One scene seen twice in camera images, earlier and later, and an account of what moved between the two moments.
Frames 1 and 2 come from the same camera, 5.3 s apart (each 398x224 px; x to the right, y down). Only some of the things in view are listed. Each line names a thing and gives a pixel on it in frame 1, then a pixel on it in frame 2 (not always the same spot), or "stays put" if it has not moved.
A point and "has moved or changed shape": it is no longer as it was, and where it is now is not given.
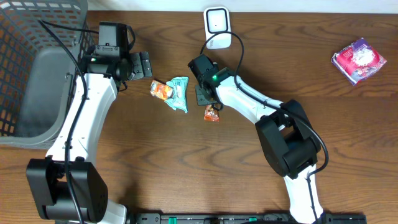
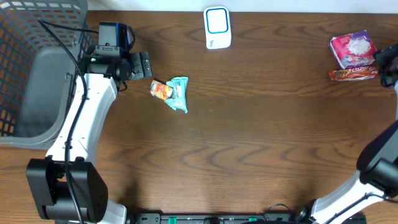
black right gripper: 216,103 to 385,55
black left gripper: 141,65 stays put
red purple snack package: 357,60 has moved or changed shape
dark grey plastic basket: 37,71 stays put
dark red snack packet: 210,114 to 354,74
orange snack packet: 161,90 stays put
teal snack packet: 180,91 stays put
